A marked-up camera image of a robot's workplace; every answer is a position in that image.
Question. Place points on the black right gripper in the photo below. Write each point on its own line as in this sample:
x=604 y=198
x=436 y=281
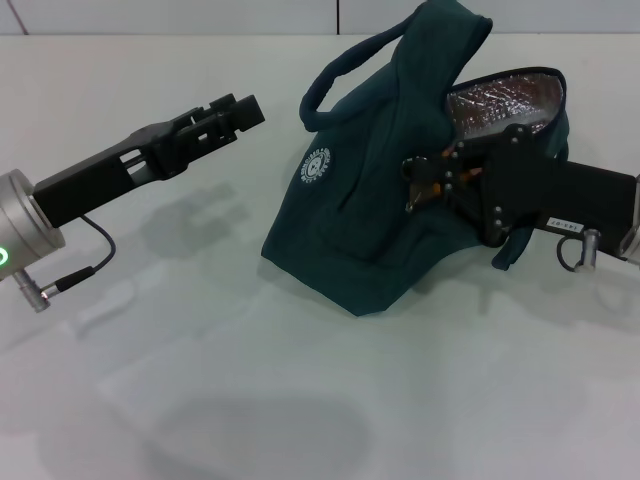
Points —
x=550 y=195

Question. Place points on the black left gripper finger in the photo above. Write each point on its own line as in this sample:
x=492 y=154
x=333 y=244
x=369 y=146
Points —
x=245 y=115

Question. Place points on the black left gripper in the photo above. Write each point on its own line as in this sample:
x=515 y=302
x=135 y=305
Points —
x=90 y=185

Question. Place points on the yellow banana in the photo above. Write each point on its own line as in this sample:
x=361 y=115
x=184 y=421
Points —
x=436 y=189

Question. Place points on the dark teal lunch bag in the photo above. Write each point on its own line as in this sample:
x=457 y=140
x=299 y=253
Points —
x=370 y=225

